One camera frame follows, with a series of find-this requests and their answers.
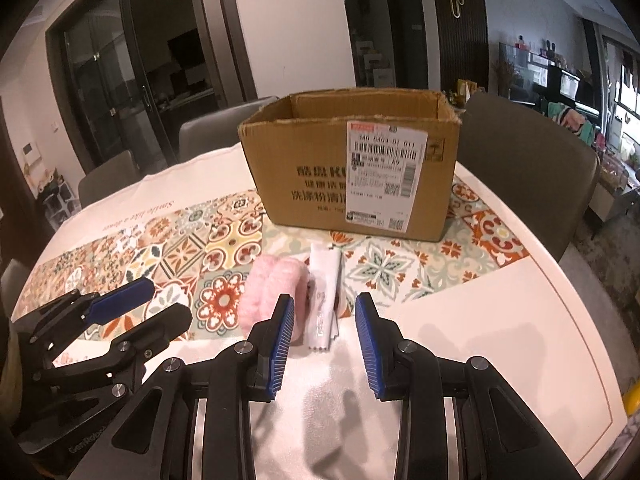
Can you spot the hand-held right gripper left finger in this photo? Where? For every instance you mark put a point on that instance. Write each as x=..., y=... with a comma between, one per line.
x=281, y=345

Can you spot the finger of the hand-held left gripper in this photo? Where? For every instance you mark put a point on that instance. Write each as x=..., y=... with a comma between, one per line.
x=160, y=327
x=122, y=300

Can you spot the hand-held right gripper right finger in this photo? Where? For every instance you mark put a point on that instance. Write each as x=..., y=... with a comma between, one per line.
x=369, y=345

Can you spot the pink fluffy cloth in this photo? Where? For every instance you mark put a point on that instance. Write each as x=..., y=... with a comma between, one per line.
x=265, y=285

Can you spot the white plastic sachet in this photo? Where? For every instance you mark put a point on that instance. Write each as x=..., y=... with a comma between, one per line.
x=325, y=280

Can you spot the brown cardboard box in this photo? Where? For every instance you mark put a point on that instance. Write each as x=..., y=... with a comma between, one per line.
x=310, y=175

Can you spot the patterned tile print tablecloth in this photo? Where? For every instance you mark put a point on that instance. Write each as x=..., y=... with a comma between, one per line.
x=190, y=250

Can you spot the small white shelf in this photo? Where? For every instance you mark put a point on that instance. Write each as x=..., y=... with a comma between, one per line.
x=60, y=205

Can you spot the dark grey dining chair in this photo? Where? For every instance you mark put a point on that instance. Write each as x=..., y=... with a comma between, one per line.
x=525, y=170

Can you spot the dark framed glass sliding door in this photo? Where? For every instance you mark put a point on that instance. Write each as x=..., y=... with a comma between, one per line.
x=140, y=60

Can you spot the yellow object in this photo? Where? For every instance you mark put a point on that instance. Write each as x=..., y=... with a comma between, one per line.
x=632, y=391

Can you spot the hallway storage rack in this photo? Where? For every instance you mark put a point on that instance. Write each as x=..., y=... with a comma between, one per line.
x=375, y=62

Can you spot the low cabinet with snacks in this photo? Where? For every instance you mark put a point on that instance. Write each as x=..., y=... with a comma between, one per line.
x=617, y=185

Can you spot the striped and green hanging clothes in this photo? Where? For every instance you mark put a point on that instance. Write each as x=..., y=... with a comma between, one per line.
x=575, y=122

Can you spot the dark wooden door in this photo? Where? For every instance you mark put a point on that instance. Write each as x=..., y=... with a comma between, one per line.
x=407, y=30

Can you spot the window with hanging laundry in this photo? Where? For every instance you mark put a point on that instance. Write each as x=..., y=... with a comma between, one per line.
x=625, y=80

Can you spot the white wall intercom panel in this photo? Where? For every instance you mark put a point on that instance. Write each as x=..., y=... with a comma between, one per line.
x=27, y=152

